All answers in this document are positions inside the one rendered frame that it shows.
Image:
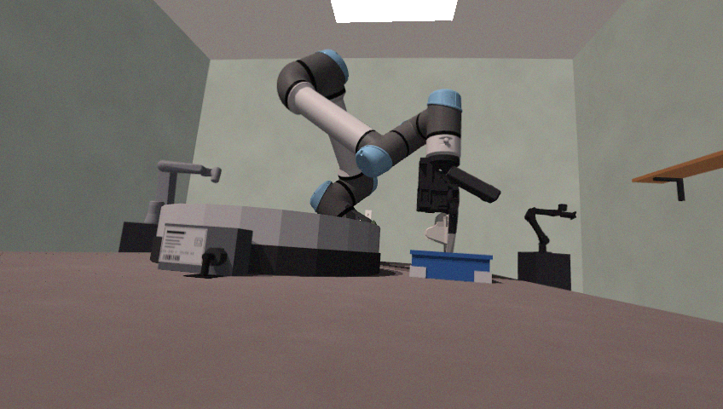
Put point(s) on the blue crate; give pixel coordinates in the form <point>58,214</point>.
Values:
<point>451,266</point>

